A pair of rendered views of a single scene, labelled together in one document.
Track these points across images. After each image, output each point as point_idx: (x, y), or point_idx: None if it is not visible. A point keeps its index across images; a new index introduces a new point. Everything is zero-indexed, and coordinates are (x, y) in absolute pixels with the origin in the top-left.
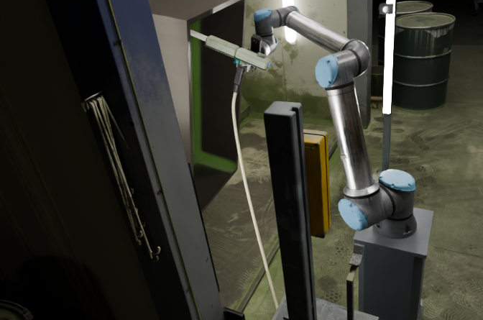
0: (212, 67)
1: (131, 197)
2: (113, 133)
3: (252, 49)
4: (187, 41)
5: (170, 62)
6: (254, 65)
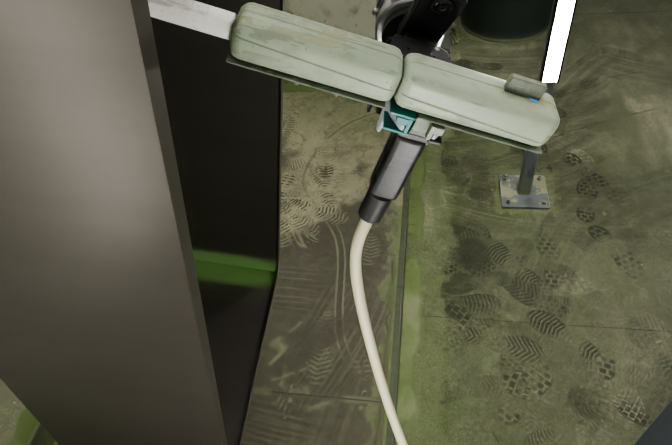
0: (183, 56)
1: None
2: None
3: (413, 33)
4: (145, 75)
5: (65, 172)
6: (488, 136)
